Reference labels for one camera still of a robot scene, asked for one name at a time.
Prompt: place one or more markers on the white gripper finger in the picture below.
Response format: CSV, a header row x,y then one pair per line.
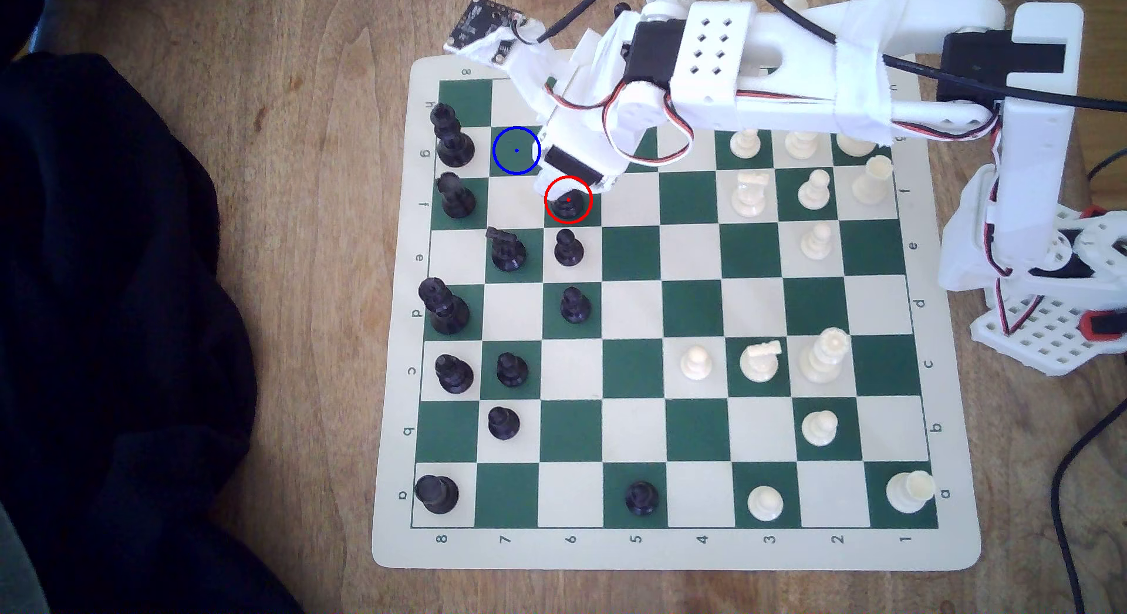
x,y
546,184
607,184

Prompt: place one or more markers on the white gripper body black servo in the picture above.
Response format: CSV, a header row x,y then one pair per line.
x,y
572,163

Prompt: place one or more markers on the black bishop chess piece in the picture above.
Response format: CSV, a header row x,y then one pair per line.
x,y
454,376
569,209

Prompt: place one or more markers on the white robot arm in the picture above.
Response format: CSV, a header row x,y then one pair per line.
x,y
792,77

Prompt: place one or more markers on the black knight chess piece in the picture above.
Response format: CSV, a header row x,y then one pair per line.
x,y
508,253

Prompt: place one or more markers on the black rook chess piece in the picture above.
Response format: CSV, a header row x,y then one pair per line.
x,y
458,200
437,494

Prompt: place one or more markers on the black king chess piece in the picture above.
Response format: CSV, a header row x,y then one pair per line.
x,y
454,145

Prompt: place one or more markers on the white knight chess piece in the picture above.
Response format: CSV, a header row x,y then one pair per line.
x,y
749,198
759,364

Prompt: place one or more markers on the white pawn chess piece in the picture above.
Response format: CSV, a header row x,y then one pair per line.
x,y
817,243
765,504
696,365
745,145
820,429
814,193

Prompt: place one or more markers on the black queen chess piece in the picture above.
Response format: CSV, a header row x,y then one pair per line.
x,y
446,313

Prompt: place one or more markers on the white rook chess piece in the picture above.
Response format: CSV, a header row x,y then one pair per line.
x,y
871,184
909,492

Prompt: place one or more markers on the white king chess piece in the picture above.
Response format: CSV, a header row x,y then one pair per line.
x,y
821,360

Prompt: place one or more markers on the green white chess board mat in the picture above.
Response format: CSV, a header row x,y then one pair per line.
x,y
634,543

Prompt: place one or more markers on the black cloth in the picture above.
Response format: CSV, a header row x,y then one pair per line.
x,y
114,332

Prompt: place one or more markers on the red black clamp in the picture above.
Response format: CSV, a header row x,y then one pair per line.
x,y
1105,325

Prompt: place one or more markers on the small camera circuit board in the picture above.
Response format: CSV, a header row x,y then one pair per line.
x,y
480,24

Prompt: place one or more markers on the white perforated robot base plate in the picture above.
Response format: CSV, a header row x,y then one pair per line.
x,y
1048,337

